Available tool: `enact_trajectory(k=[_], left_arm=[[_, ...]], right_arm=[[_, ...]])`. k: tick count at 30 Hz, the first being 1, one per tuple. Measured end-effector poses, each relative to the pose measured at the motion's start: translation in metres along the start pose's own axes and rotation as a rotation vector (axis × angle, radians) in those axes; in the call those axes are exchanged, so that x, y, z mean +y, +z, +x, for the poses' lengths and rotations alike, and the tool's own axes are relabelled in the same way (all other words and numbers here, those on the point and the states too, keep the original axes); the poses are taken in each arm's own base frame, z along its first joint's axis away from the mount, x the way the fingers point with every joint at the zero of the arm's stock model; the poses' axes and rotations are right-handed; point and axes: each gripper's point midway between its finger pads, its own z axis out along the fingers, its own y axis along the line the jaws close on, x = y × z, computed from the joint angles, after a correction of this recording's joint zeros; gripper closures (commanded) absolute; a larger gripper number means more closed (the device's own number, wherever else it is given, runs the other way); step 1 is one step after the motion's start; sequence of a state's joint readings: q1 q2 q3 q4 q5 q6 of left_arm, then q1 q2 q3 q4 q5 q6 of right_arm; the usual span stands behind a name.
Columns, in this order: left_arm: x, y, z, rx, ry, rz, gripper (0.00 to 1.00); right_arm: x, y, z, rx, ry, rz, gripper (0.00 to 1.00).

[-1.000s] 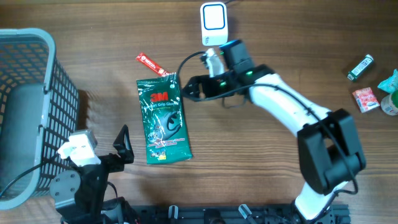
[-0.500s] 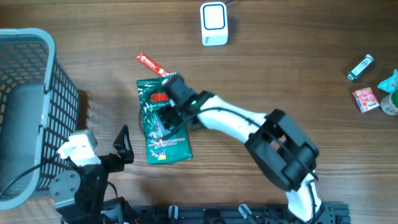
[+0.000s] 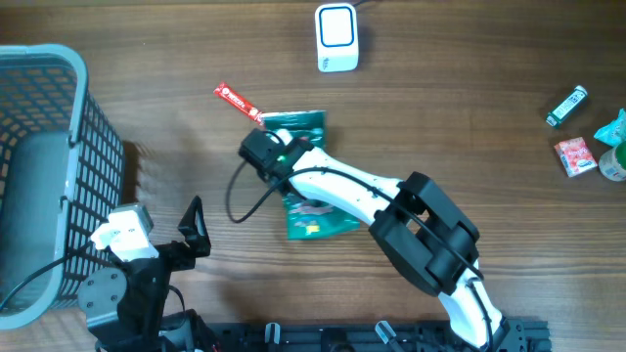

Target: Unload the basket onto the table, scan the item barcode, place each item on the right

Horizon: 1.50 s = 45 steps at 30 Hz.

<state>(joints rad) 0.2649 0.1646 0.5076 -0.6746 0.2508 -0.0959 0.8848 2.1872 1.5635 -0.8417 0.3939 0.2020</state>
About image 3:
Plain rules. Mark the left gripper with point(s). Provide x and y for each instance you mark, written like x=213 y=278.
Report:
x=193 y=230

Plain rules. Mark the green 3M gloves packet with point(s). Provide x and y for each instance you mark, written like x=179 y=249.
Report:
x=309 y=219

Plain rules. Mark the red Nescafe sachet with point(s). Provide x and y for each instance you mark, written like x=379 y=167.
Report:
x=231 y=96

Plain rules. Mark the red white small box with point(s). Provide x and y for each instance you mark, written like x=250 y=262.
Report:
x=575 y=156

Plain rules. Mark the green white battery pack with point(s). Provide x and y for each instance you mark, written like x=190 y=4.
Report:
x=556 y=117

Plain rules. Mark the green lid jar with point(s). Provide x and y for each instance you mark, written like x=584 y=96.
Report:
x=612 y=163

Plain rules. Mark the light green tissue pack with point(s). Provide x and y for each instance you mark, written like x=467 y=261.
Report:
x=614 y=133

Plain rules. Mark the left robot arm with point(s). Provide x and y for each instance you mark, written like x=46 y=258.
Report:
x=124 y=302

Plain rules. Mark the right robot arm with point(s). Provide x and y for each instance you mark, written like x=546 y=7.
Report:
x=425 y=236

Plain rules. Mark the white barcode scanner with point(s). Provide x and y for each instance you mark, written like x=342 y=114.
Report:
x=337 y=39

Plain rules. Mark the grey plastic shopping basket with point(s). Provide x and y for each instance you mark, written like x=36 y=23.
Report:
x=62 y=169

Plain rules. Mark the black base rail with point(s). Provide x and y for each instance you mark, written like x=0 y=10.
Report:
x=513 y=335

